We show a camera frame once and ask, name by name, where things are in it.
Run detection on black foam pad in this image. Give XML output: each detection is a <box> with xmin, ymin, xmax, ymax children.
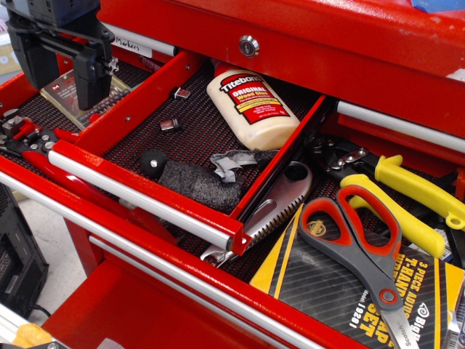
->
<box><xmin>157</xmin><ymin>161</ymin><xmax>242</xmax><ymax>213</ymax></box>

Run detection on red tool chest body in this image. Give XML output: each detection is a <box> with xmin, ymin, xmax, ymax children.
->
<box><xmin>96</xmin><ymin>0</ymin><xmax>465</xmax><ymax>175</ymax></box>

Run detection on black round knob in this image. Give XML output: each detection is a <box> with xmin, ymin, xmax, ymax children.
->
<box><xmin>139</xmin><ymin>149</ymin><xmax>168</xmax><ymax>180</ymax></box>

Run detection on red lower drawer front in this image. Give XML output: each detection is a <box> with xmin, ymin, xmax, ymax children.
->
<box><xmin>44</xmin><ymin>235</ymin><xmax>320</xmax><ymax>348</ymax></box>

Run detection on red small open drawer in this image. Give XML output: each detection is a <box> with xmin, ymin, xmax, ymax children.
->
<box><xmin>48</xmin><ymin>52</ymin><xmax>331</xmax><ymax>256</ymax></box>

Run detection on small black red clip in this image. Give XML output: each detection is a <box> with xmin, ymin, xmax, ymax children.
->
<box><xmin>170</xmin><ymin>87</ymin><xmax>191</xmax><ymax>100</ymax></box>

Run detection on white markers label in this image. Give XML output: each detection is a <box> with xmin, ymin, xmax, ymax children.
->
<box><xmin>112</xmin><ymin>36</ymin><xmax>153</xmax><ymax>58</ymax></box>

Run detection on red wide open drawer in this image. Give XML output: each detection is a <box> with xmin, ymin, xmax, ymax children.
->
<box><xmin>1</xmin><ymin>57</ymin><xmax>464</xmax><ymax>348</ymax></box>

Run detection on black yellow tap wrench package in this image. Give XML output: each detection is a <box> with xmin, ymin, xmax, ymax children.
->
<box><xmin>250</xmin><ymin>217</ymin><xmax>464</xmax><ymax>348</ymax></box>

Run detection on silver round drawer lock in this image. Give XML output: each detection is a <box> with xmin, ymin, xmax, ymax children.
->
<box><xmin>239</xmin><ymin>35</ymin><xmax>260</xmax><ymax>57</ymax></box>

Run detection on Titebond wood glue bottle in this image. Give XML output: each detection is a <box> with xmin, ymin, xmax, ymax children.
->
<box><xmin>206</xmin><ymin>60</ymin><xmax>300</xmax><ymax>151</ymax></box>

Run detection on red handled wire stripper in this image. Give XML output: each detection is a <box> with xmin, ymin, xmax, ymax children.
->
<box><xmin>0</xmin><ymin>108</ymin><xmax>179</xmax><ymax>244</ymax></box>

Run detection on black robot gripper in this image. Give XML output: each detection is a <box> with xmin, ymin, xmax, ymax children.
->
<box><xmin>5</xmin><ymin>1</ymin><xmax>116</xmax><ymax>110</ymax></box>

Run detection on yellow handled tin snips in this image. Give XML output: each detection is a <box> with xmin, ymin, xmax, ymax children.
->
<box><xmin>305</xmin><ymin>135</ymin><xmax>464</xmax><ymax>258</ymax></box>

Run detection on small black silver clip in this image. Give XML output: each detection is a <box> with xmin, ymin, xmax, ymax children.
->
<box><xmin>160</xmin><ymin>118</ymin><xmax>182</xmax><ymax>132</ymax></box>

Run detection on drill bit set case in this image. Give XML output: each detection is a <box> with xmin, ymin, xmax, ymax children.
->
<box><xmin>41</xmin><ymin>70</ymin><xmax>132</xmax><ymax>129</ymax></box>

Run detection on silver folding saw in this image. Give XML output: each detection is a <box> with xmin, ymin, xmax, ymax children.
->
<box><xmin>200</xmin><ymin>161</ymin><xmax>314</xmax><ymax>269</ymax></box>

